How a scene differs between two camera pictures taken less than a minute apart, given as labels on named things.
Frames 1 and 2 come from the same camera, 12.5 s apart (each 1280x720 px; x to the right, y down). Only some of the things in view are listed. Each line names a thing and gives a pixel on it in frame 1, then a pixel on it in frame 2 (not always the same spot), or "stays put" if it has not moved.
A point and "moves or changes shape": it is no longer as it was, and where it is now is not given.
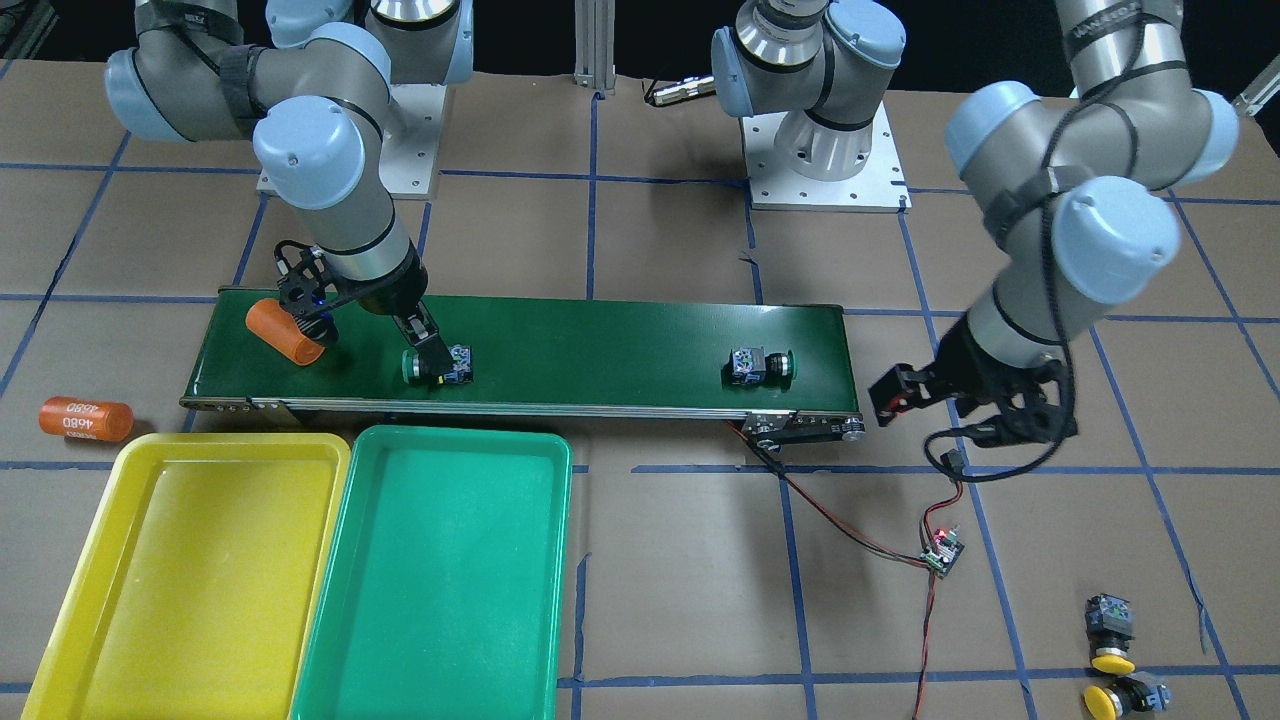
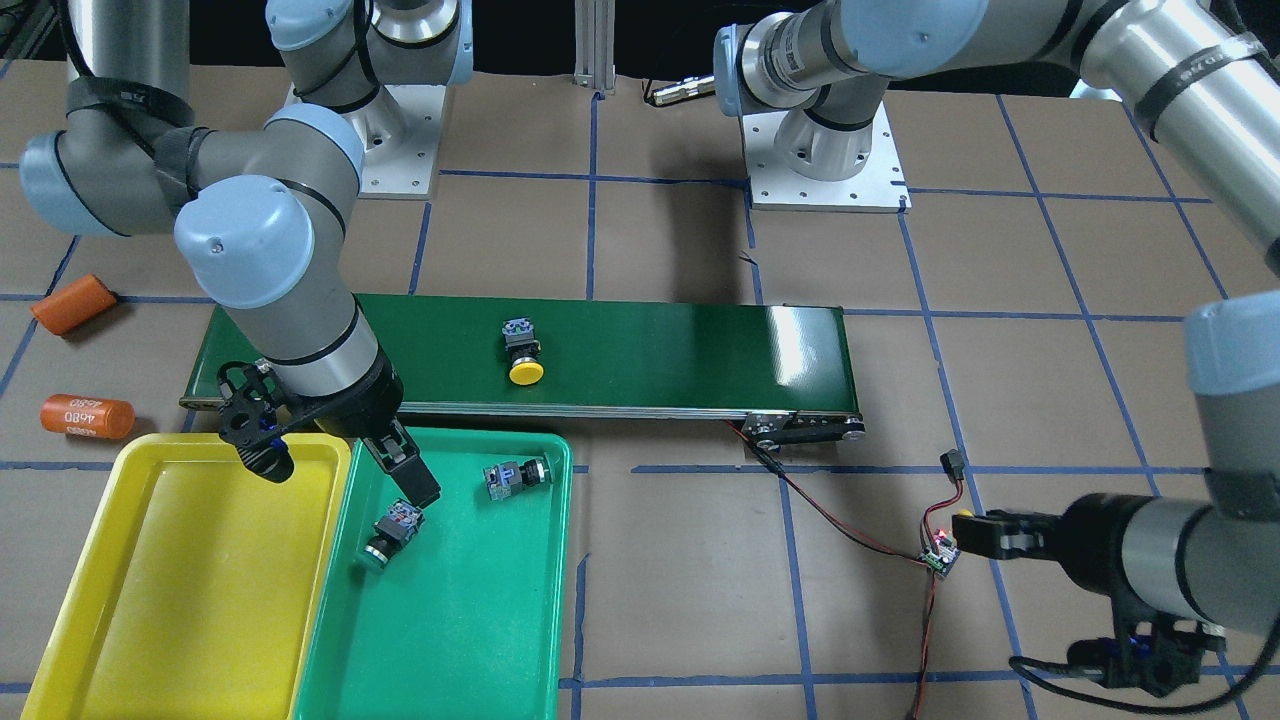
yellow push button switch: (1110, 629) moves or changes shape
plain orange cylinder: (275, 324) moves or changes shape
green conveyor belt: (537, 354) stays put
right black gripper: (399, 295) → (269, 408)
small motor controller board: (943, 551) stays put
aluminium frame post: (595, 45) stays put
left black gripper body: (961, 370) → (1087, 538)
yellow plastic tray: (206, 590) stays put
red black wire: (864, 542) stays put
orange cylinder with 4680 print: (86, 419) stays put
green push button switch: (752, 367) → (393, 532)
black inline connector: (953, 463) stays put
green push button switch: (461, 371) → (509, 478)
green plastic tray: (441, 591) stays put
